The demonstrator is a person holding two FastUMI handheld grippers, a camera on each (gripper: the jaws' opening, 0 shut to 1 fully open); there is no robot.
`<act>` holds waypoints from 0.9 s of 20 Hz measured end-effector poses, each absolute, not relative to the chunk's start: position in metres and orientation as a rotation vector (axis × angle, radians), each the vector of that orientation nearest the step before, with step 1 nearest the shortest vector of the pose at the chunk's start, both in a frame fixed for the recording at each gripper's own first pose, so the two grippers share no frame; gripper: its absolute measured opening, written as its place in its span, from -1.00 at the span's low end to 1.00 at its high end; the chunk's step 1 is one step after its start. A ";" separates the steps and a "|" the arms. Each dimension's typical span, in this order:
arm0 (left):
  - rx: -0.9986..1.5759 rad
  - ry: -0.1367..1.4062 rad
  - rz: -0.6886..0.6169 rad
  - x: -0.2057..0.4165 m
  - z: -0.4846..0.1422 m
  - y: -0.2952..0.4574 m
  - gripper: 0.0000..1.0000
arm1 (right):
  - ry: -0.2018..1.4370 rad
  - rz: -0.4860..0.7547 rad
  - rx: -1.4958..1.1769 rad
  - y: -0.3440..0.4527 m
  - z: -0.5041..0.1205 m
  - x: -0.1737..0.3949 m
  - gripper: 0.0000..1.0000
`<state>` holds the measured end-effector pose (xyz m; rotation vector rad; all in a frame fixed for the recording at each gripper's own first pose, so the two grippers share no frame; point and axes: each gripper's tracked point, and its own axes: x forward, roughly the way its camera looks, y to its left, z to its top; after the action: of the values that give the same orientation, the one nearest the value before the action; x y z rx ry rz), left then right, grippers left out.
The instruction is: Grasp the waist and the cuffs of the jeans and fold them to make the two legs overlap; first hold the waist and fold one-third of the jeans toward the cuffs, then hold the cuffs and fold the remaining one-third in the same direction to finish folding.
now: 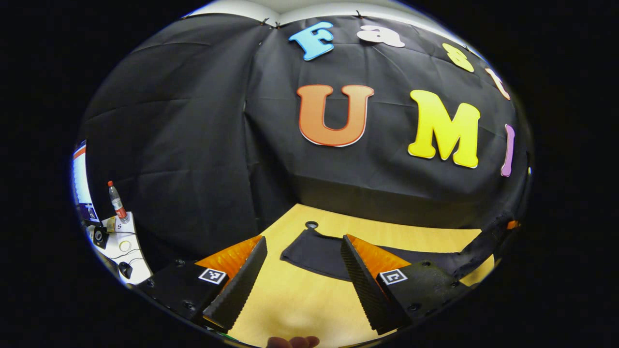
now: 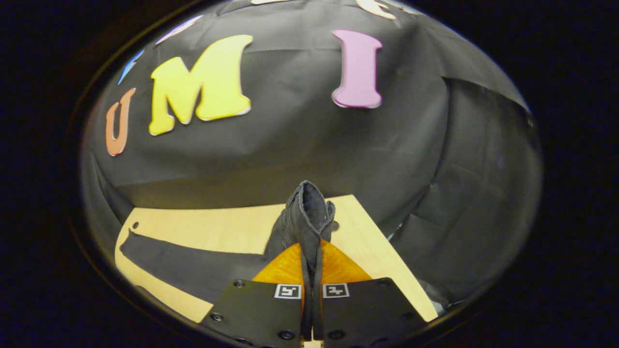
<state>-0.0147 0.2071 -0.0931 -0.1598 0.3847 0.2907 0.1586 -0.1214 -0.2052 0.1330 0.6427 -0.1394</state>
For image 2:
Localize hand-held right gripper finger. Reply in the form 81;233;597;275
313;240;427;348
201;242;311;348

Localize black jeans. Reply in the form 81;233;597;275
119;180;338;305

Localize black backdrop cloth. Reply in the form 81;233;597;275
81;0;543;306

